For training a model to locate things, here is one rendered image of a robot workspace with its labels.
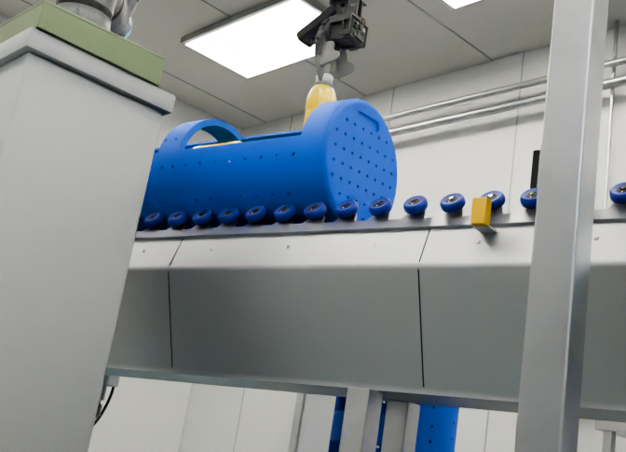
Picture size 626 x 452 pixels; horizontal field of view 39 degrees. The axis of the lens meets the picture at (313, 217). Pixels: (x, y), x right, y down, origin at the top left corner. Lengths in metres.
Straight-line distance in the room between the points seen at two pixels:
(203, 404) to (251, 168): 5.73
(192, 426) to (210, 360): 5.72
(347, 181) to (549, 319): 0.73
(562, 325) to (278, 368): 0.72
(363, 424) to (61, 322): 0.56
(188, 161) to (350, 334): 0.58
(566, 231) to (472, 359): 0.39
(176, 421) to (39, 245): 6.02
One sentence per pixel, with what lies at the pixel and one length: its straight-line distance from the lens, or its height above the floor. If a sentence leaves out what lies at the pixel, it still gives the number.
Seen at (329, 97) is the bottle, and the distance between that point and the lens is 1.96.
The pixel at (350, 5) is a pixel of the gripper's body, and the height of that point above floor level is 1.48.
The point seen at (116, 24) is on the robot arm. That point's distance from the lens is 2.05.
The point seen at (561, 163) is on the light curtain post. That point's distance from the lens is 1.25.
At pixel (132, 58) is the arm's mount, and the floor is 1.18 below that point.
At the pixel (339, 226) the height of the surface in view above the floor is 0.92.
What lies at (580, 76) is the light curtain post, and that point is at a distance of 1.29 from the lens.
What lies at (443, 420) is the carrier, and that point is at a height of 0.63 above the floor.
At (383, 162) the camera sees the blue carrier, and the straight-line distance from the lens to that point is 1.93.
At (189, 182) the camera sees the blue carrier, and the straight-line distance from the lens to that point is 1.97.
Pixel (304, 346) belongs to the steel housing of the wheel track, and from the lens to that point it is 1.70.
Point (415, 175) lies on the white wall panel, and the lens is 6.40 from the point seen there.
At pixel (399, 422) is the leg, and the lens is 1.72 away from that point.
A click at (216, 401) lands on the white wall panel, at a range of 7.37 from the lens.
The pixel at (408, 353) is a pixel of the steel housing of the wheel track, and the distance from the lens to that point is 1.57.
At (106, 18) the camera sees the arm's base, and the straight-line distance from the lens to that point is 1.92.
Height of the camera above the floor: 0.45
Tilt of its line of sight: 16 degrees up
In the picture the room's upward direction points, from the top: 9 degrees clockwise
